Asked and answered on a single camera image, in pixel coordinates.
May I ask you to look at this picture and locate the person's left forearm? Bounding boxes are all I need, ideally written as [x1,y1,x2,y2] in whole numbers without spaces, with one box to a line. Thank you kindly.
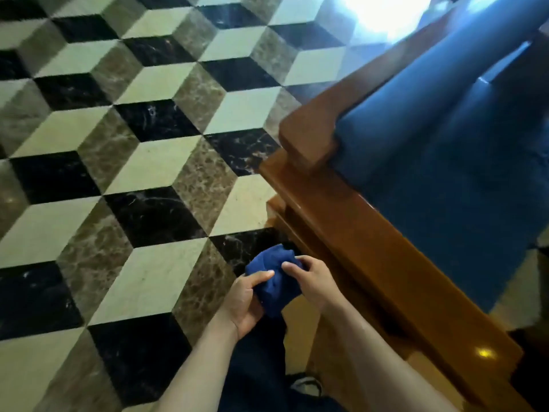
[156,319,241,412]

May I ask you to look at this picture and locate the blue cushioned wooden armchair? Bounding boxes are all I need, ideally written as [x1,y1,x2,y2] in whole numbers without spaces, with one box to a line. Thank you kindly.
[277,0,549,315]

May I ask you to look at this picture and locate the person's left hand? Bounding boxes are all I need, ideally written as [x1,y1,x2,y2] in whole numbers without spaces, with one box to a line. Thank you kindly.
[222,270,275,342]

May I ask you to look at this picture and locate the person's right hand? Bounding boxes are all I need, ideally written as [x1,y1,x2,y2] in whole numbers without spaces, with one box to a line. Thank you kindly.
[281,255,344,316]

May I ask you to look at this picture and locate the person's dark trousers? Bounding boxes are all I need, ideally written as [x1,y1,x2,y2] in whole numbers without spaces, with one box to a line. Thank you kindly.
[216,315,348,412]

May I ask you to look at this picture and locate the person's right white sneaker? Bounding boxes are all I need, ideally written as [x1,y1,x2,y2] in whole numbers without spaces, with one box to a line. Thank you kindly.
[288,373,323,398]

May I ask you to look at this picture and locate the dark blue cleaning cloth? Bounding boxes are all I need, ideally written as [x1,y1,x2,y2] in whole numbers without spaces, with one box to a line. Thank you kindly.
[244,243,308,319]

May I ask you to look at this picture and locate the person's right forearm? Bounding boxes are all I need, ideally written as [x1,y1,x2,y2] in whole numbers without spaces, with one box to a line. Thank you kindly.
[321,295,462,412]

